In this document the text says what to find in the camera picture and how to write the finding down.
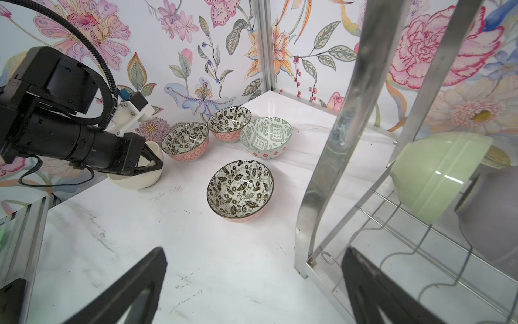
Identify lilac purple bowl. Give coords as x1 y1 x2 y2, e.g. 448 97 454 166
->
455 167 517 279

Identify black corrugated cable conduit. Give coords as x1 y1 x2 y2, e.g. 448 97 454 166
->
0 0 119 130

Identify dark patterned bowl back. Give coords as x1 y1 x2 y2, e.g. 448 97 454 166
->
207 106 252 143

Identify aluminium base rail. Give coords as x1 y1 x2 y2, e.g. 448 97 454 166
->
1 194 61 323

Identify dark patterned bowl front-left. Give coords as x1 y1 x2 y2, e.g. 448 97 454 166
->
161 122 210 162

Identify left aluminium corner post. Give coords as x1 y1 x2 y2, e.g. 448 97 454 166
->
256 0 276 91

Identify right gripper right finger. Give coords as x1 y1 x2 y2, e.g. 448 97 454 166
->
341 247 442 323

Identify light green bowl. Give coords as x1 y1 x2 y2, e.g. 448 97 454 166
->
390 132 493 225

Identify cream bowl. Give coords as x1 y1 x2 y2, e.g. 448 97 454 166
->
107 142 164 190

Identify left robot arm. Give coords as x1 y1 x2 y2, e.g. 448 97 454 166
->
1 47 163 176

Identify dark patterned bowl centre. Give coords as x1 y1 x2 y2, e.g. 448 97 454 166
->
206 159 275 223

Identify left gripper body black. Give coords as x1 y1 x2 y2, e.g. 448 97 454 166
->
16 109 146 176

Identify steel two-tier dish rack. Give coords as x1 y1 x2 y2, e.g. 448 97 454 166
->
293 1 517 323

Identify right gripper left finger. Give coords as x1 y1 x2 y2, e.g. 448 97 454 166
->
66 247 167 323

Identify pale green patterned bowl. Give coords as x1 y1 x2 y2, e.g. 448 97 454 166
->
240 117 294 159

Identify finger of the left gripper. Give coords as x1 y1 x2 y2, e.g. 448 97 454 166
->
131 142 163 176

